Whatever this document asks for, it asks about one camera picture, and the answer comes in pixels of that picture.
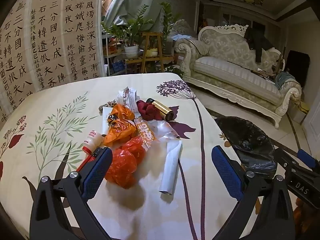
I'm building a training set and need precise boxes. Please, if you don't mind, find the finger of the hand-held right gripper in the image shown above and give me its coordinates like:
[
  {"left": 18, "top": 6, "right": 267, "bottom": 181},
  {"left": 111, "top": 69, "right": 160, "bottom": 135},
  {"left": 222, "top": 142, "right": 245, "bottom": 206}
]
[
  {"left": 273, "top": 147, "right": 304, "bottom": 178},
  {"left": 297, "top": 149, "right": 320, "bottom": 178}
]

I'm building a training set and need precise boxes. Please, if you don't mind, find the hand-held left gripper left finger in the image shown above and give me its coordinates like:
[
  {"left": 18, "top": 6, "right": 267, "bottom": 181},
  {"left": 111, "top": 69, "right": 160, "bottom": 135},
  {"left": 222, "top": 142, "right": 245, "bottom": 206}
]
[{"left": 29, "top": 147, "right": 114, "bottom": 240}]

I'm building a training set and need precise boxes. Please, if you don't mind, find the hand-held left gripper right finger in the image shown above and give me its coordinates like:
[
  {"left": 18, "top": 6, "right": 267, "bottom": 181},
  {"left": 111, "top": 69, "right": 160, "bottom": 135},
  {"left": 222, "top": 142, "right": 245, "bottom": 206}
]
[{"left": 211, "top": 145, "right": 295, "bottom": 240}]

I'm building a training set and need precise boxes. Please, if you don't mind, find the red pen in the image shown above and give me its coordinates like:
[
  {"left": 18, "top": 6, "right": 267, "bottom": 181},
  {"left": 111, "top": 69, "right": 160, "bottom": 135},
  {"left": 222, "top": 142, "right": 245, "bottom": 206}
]
[{"left": 76, "top": 150, "right": 100, "bottom": 172}]

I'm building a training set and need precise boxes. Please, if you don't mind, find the red-orange plastic bag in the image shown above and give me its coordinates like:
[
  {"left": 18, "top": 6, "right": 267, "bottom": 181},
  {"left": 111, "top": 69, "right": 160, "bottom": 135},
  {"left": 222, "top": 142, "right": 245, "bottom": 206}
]
[{"left": 104, "top": 137, "right": 147, "bottom": 189}]

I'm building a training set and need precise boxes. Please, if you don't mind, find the small white bottle red cap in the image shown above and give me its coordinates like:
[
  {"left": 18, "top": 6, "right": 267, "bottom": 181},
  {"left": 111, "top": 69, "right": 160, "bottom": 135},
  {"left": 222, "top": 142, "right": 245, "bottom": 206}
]
[{"left": 82, "top": 130, "right": 104, "bottom": 155}]

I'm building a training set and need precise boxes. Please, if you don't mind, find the black bagged trash bin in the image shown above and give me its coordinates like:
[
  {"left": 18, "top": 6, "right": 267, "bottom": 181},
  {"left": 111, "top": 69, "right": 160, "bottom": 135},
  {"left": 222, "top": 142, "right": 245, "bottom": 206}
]
[{"left": 215, "top": 116, "right": 279, "bottom": 179}]

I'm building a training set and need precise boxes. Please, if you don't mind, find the white packet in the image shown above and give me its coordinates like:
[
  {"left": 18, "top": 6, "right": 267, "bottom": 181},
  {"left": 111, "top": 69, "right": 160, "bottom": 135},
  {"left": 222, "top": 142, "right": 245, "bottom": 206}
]
[{"left": 101, "top": 106, "right": 118, "bottom": 137}]

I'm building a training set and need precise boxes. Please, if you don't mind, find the white paper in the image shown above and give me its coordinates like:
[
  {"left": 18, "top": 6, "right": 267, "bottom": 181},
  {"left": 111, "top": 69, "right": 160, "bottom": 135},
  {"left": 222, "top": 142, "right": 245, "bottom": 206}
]
[{"left": 160, "top": 140, "right": 183, "bottom": 195}]

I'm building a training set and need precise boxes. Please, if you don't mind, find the white orange printed plastic bag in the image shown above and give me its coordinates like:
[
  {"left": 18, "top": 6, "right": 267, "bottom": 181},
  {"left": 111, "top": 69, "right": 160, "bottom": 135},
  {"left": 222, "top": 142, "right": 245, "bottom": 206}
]
[{"left": 134, "top": 119, "right": 177, "bottom": 148}]

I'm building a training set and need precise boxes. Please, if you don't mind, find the dark red cloth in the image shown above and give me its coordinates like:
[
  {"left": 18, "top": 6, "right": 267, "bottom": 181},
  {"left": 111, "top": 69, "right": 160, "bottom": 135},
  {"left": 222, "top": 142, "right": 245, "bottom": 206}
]
[{"left": 136, "top": 100, "right": 163, "bottom": 121}]

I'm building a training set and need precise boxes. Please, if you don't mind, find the white wrapper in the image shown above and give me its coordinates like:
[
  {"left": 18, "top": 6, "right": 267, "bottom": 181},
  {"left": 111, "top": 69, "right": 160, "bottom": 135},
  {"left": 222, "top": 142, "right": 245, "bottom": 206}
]
[{"left": 116, "top": 87, "right": 140, "bottom": 113}]

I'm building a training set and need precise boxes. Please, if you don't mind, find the gold bottle black cap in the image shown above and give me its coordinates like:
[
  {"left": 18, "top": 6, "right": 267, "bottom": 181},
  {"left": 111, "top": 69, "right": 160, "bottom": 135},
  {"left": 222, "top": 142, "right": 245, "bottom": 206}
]
[{"left": 146, "top": 98, "right": 175, "bottom": 121}]

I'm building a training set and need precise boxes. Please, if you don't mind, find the white door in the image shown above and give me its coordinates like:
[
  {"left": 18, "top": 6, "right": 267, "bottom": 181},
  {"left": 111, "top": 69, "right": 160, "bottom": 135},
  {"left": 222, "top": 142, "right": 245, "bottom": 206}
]
[{"left": 301, "top": 100, "right": 320, "bottom": 155}]

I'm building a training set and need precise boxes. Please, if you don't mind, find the floral tablecloth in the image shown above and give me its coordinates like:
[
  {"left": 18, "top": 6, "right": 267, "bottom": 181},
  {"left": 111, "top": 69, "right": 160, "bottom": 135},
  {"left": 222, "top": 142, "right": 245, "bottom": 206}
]
[{"left": 0, "top": 73, "right": 253, "bottom": 240}]

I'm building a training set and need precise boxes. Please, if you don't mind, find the blue cloth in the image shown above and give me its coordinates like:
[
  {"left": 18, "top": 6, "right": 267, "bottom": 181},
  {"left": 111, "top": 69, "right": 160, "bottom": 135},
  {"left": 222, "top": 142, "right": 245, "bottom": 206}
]
[{"left": 275, "top": 71, "right": 297, "bottom": 89}]

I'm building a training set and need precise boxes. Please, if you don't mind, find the ornate cream sofa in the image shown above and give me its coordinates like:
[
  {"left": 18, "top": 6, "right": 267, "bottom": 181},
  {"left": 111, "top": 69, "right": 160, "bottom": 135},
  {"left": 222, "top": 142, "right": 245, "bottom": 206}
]
[{"left": 174, "top": 24, "right": 303, "bottom": 128}]

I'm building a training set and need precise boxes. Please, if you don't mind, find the blue crate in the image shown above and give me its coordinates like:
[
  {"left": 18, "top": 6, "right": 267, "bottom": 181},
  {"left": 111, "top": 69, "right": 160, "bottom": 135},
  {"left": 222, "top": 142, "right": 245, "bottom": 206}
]
[{"left": 112, "top": 61, "right": 127, "bottom": 74}]

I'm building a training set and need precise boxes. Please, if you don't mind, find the white metal rack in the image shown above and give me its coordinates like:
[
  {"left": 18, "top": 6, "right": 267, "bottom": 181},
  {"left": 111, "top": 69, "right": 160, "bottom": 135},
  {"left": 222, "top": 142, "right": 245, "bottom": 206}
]
[{"left": 101, "top": 22, "right": 125, "bottom": 77}]

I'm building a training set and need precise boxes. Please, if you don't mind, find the green ivy plant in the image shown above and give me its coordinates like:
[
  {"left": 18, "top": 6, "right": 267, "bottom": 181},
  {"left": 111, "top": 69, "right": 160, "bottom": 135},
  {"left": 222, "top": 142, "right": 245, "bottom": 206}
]
[{"left": 160, "top": 65, "right": 184, "bottom": 77}]

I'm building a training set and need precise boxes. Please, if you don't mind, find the green plant in white pot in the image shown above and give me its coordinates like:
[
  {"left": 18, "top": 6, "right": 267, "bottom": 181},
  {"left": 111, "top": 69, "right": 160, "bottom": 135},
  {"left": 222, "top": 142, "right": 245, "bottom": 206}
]
[{"left": 101, "top": 5, "right": 154, "bottom": 58}]

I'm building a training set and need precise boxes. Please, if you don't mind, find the black clothing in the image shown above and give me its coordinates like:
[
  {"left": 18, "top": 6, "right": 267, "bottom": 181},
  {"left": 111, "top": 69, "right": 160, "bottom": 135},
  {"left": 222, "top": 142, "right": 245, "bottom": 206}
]
[{"left": 244, "top": 21, "right": 274, "bottom": 63}]

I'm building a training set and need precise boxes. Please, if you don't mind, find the wooden plant stand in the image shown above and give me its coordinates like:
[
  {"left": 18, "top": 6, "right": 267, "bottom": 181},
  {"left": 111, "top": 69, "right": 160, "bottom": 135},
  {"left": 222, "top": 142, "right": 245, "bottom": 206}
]
[{"left": 125, "top": 31, "right": 175, "bottom": 74}]

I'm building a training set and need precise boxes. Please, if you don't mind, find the calligraphy folding screen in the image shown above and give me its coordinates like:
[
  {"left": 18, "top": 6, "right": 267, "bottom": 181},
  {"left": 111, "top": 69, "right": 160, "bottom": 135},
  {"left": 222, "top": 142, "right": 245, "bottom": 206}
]
[{"left": 0, "top": 0, "right": 104, "bottom": 120}]

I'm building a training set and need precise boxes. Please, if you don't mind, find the ornate cream armchair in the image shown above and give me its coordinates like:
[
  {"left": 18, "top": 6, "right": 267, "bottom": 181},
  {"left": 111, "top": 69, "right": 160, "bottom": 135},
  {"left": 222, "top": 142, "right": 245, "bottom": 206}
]
[{"left": 170, "top": 19, "right": 200, "bottom": 43}]

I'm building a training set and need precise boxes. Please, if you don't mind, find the tall leafy plant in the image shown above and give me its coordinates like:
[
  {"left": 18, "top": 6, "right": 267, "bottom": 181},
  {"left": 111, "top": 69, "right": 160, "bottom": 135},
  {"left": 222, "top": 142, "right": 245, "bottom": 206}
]
[{"left": 159, "top": 2, "right": 182, "bottom": 57}]

